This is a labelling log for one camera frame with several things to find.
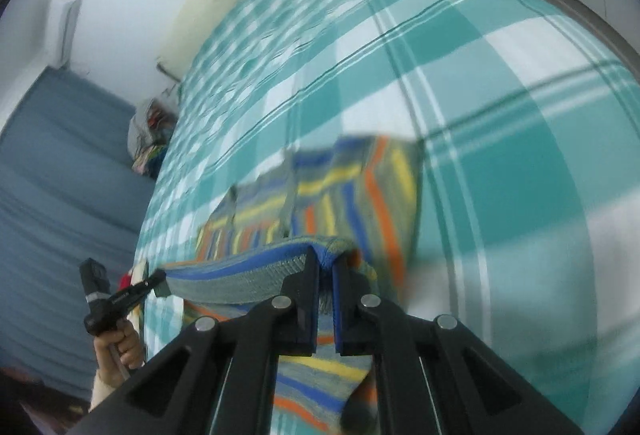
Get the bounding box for multicolour striped knit sweater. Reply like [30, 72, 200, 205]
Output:
[165, 136, 423, 434]

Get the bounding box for cream sleeved left forearm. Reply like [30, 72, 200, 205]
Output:
[89, 371, 115, 411]

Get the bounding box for folded red and cream clothes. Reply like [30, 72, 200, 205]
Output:
[118, 259, 148, 291]

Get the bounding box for clothes pile beside bed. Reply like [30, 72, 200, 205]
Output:
[127, 96, 178, 180]

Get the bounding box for person's left hand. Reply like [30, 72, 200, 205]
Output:
[93, 319, 145, 389]

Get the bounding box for blue grey curtain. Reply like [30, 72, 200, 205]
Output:
[1, 69, 154, 399]

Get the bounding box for teal white plaid bedspread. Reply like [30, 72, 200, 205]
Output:
[136, 0, 639, 434]

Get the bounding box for white wall air conditioner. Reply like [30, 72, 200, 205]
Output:
[43, 0, 82, 69]

